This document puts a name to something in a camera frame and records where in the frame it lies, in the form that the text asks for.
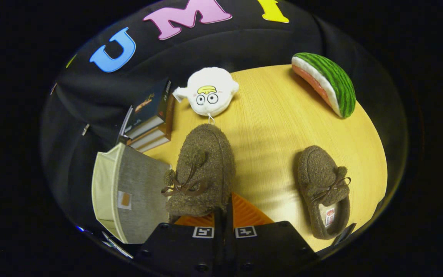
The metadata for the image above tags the green watermelon slice plush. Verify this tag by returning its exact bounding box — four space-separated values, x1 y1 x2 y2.
291 52 356 118

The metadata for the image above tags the brown book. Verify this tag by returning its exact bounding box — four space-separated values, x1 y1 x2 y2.
127 95 176 153

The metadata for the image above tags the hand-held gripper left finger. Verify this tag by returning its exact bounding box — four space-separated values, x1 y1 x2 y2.
135 208 224 277

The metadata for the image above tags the thin white booklet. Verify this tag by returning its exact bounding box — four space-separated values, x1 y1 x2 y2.
117 105 134 145

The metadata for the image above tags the dark blue book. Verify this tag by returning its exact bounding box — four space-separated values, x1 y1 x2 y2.
123 78 172 140

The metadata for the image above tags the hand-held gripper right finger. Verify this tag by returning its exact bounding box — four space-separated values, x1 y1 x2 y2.
225 192 318 277

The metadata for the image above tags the grey fabric storage box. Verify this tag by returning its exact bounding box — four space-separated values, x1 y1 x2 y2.
92 142 172 245

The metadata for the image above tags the white plush toy with eyes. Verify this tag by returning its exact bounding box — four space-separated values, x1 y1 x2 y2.
172 67 240 124

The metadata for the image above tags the brown fuzzy slipper shoe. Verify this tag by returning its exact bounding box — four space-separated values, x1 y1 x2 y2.
161 123 237 224
296 145 352 240

